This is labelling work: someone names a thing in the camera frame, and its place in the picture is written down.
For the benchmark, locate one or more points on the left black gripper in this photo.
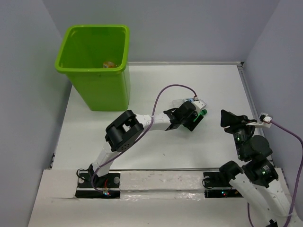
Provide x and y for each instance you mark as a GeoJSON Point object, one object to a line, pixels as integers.
{"type": "Point", "coordinates": [191, 125]}

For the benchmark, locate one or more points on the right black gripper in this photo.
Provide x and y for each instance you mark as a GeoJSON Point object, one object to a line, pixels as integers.
{"type": "Point", "coordinates": [227, 117]}

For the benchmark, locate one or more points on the green plastic bottle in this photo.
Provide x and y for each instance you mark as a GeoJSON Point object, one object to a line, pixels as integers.
{"type": "Point", "coordinates": [201, 115]}

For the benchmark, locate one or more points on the clear bottle green blue label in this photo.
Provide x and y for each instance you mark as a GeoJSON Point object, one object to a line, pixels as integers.
{"type": "Point", "coordinates": [178, 102]}

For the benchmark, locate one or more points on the small orange bottle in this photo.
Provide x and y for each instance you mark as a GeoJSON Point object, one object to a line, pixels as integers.
{"type": "Point", "coordinates": [109, 65]}

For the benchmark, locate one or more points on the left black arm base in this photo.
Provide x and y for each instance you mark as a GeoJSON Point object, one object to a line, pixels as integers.
{"type": "Point", "coordinates": [105, 187]}

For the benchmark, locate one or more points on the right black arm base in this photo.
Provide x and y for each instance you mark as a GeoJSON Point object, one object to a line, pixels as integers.
{"type": "Point", "coordinates": [222, 183]}

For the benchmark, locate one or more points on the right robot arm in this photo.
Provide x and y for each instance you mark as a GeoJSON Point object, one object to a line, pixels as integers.
{"type": "Point", "coordinates": [257, 180]}

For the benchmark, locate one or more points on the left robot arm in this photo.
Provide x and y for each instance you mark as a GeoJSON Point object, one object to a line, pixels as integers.
{"type": "Point", "coordinates": [126, 129]}

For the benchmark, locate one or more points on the green plastic bin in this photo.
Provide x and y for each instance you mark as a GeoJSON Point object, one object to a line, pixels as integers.
{"type": "Point", "coordinates": [83, 51]}

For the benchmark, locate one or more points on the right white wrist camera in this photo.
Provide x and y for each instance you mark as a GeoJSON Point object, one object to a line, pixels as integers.
{"type": "Point", "coordinates": [264, 121]}

